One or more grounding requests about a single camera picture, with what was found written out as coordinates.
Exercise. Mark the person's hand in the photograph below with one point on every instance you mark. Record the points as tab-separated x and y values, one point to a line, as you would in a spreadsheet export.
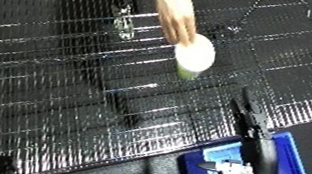
175	17

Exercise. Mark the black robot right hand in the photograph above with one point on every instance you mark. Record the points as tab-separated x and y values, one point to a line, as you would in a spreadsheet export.
258	138

